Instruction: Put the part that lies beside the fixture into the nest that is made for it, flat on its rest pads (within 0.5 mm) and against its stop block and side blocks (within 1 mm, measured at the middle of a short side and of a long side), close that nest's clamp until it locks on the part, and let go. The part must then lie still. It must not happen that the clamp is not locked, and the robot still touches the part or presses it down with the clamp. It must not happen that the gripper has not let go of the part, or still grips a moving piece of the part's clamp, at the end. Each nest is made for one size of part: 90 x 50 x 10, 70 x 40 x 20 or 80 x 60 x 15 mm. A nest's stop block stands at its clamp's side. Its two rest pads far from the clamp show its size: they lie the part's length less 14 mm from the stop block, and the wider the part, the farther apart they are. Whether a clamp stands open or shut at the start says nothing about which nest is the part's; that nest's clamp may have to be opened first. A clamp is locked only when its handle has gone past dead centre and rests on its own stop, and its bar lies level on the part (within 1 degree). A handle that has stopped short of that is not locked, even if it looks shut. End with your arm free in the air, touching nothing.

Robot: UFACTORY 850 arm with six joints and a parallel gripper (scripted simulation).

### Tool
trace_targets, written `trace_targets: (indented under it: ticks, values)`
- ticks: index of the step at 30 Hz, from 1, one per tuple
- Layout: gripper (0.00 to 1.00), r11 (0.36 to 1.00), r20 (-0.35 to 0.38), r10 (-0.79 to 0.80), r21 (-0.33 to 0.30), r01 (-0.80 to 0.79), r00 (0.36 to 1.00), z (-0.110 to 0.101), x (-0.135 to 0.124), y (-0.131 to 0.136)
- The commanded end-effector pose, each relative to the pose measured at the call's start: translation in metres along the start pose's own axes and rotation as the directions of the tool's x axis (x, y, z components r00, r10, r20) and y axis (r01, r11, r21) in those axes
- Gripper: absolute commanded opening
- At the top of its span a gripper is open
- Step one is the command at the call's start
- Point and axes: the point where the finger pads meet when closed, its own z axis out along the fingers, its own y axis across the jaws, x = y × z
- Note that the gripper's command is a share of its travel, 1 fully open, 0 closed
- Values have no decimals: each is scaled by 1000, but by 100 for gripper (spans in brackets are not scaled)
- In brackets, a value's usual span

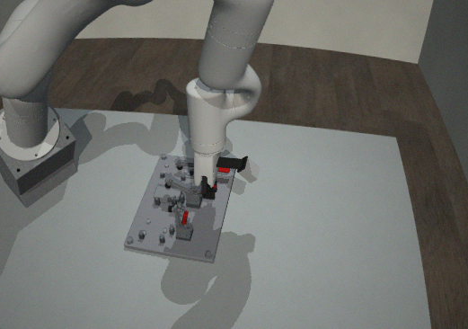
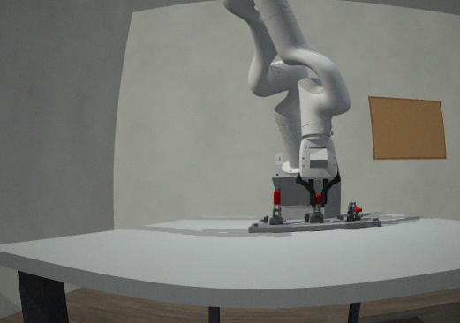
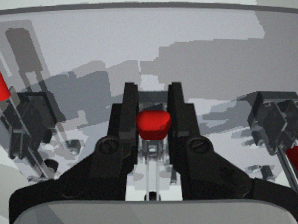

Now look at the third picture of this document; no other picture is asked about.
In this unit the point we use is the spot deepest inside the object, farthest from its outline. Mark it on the grey fixture plate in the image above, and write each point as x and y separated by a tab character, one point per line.
81	55

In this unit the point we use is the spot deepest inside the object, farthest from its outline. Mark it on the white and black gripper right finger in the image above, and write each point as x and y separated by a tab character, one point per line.
210	176

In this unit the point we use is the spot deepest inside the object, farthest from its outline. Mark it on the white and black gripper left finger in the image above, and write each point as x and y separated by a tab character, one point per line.
100	176

